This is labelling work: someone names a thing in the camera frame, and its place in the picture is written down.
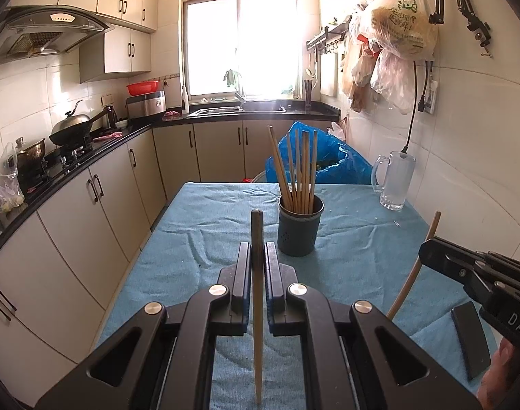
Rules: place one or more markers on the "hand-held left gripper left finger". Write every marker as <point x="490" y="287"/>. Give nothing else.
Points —
<point x="244" y="282"/>

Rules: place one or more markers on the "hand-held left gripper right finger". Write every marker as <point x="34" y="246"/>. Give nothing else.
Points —
<point x="269" y="282"/>

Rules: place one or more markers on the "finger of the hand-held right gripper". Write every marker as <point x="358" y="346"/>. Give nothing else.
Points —
<point x="443" y="262"/>
<point x="460" y="251"/>

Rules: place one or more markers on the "wooden chopstick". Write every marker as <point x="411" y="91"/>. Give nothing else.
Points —
<point x="409" y="286"/>
<point x="257" y="350"/>

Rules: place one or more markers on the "dark grey chopstick holder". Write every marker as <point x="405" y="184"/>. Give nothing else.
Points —
<point x="298" y="235"/>

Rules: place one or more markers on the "bunch of wooden chopsticks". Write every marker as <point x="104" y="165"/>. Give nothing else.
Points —
<point x="304" y="171"/>

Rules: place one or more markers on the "person's right hand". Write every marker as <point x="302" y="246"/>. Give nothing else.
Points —
<point x="503" y="352"/>

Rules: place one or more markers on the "black phone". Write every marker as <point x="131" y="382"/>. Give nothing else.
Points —
<point x="471" y="341"/>

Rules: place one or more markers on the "blue table cloth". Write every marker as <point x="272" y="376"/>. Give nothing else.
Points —
<point x="200" y="230"/>

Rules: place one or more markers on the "clear glass mug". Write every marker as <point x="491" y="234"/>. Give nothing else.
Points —
<point x="396" y="179"/>

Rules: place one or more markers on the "white round bin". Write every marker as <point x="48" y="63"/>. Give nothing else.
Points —
<point x="260" y="177"/>

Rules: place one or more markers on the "blue plastic bag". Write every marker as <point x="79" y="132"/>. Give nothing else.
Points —
<point x="349" y="162"/>

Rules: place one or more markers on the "small white plastic bag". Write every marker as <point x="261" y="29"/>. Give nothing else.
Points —
<point x="336" y="131"/>

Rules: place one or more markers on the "steel sink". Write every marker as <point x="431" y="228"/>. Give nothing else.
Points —
<point x="213" y="111"/>

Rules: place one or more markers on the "cream base cabinets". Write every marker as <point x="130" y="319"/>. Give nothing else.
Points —
<point x="72" y="230"/>

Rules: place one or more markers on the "steel faucet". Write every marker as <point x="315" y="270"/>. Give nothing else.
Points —
<point x="241" y="100"/>

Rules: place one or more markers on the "small pink rag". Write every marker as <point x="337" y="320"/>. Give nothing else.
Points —
<point x="171" y="115"/>

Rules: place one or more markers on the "clear plastic bag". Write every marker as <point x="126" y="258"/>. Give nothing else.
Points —
<point x="392" y="79"/>

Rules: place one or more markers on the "white bottle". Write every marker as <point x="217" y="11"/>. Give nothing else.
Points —
<point x="185" y="102"/>

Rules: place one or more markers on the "black kitchen countertop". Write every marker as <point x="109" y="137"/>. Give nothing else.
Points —
<point x="127" y="130"/>

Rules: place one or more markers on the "small green potted plant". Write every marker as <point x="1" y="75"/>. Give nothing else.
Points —
<point x="287" y="91"/>

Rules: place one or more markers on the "dark utensil holder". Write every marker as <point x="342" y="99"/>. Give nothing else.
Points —
<point x="308" y="94"/>

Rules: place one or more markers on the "pink cloth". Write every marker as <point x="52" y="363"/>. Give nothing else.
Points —
<point x="108" y="136"/>

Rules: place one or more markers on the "small white bowl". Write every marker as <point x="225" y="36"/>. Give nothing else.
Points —
<point x="122" y="124"/>

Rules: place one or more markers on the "silver countertop appliance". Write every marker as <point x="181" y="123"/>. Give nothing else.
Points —
<point x="145" y="106"/>

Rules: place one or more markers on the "brown plastic bag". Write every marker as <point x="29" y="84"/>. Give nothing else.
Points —
<point x="358" y="77"/>

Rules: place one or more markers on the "white cutting board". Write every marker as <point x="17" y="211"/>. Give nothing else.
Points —
<point x="328" y="74"/>

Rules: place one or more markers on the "gas stove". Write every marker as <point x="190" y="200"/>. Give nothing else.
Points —
<point x="67" y="158"/>

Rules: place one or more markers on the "red plastic basin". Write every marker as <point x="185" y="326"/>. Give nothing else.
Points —
<point x="143" y="89"/>

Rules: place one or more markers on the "black wok with lid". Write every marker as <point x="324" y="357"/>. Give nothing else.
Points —
<point x="72" y="130"/>

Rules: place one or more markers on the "white green printed plastic bag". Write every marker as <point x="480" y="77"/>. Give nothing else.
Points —
<point x="403" y="21"/>

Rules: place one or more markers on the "kitchen window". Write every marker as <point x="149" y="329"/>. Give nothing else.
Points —
<point x="242" y="42"/>

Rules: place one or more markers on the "steel pot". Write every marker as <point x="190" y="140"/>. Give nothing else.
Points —
<point x="31" y="153"/>

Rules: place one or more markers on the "clear bag of food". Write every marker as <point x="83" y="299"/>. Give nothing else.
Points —
<point x="6" y="188"/>

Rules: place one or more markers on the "steel range hood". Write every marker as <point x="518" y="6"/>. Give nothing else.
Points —
<point x="50" y="30"/>

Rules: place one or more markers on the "white wall socket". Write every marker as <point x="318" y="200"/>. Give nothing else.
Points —
<point x="432" y="96"/>

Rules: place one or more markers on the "white wall switch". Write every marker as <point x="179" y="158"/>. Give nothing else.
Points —
<point x="107" y="99"/>

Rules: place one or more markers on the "metal wall shelf rack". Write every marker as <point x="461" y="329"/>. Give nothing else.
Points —
<point x="328" y="36"/>

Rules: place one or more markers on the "cream small wall cabinet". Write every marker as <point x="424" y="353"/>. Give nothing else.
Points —
<point x="114" y="55"/>

